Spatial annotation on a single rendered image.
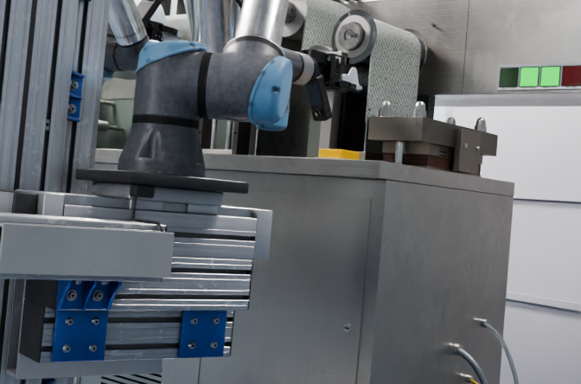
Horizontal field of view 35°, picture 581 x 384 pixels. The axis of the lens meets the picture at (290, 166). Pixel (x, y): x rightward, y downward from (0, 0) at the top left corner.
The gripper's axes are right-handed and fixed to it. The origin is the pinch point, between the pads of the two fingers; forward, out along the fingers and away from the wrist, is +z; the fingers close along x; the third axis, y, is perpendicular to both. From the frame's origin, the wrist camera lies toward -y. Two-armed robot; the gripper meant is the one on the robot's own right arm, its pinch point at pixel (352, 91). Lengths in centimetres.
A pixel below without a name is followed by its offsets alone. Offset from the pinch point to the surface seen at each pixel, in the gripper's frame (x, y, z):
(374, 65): 0.1, 8.4, 9.6
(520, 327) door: 41, -74, 190
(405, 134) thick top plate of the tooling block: -14.6, -10.8, 4.0
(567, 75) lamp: -40, 9, 40
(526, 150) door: 42, 4, 190
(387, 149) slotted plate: -5.8, -14.0, 9.5
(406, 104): 0.3, 0.4, 26.5
